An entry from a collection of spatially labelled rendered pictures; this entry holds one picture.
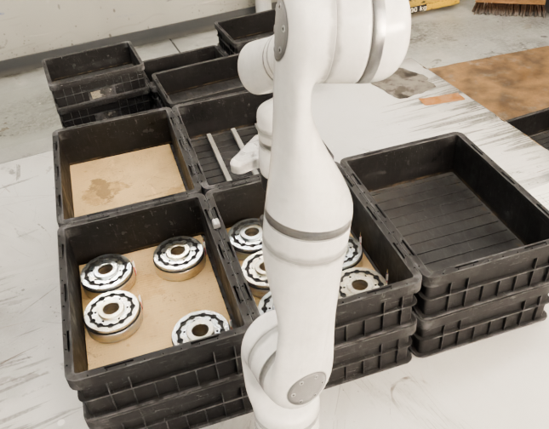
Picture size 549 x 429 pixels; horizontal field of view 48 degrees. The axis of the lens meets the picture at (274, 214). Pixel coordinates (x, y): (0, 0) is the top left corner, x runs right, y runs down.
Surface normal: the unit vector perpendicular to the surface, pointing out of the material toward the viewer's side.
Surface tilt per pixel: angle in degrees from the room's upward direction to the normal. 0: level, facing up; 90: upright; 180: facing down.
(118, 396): 90
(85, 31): 90
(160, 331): 0
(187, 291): 0
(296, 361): 84
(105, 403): 90
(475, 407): 0
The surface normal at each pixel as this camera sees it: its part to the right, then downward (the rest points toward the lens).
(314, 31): -0.03, 0.36
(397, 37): 0.25, 0.43
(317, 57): 0.02, 0.67
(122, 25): 0.38, 0.55
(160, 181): -0.07, -0.78
